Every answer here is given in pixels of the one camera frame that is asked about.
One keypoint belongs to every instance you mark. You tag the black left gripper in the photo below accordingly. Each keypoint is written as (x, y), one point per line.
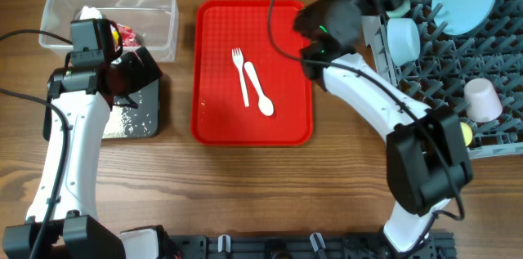
(142, 78)

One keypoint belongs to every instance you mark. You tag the red snack wrapper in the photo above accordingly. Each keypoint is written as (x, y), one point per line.
(129, 36)

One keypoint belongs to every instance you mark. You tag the yellow snack wrapper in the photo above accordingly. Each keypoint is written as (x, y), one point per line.
(115, 36)

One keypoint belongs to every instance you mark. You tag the light blue bowl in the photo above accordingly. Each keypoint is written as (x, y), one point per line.
(403, 40)

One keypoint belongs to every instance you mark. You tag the white plastic spoon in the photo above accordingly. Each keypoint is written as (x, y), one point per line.
(265, 105)

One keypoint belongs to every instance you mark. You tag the pink plastic cup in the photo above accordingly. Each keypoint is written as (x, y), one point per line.
(484, 104)

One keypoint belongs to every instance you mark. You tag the yellow plastic cup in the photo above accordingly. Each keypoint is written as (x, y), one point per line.
(467, 133)

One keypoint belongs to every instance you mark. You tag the green bowl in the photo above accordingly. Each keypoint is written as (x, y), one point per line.
(400, 11)

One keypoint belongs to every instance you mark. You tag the white tissue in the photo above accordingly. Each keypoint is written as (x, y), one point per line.
(90, 13)

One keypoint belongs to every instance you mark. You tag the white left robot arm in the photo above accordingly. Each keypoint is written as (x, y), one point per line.
(62, 221)

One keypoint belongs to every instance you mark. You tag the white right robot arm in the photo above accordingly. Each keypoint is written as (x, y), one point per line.
(427, 159)

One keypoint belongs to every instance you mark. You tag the black food waste bin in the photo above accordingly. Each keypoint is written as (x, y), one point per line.
(91, 119)

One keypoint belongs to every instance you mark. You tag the clear plastic waste bin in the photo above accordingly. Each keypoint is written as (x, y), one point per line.
(154, 21)

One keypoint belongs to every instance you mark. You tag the grey dishwasher rack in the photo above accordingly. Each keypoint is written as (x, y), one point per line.
(492, 50)

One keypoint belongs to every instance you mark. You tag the white rice grains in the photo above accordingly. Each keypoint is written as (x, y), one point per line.
(128, 119)

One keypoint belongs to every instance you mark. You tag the white plastic fork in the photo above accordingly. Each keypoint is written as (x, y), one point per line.
(238, 60)

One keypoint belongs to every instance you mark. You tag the red plastic tray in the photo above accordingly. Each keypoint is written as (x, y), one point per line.
(219, 115)

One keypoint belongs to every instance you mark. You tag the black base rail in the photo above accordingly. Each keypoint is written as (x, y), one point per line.
(438, 245)

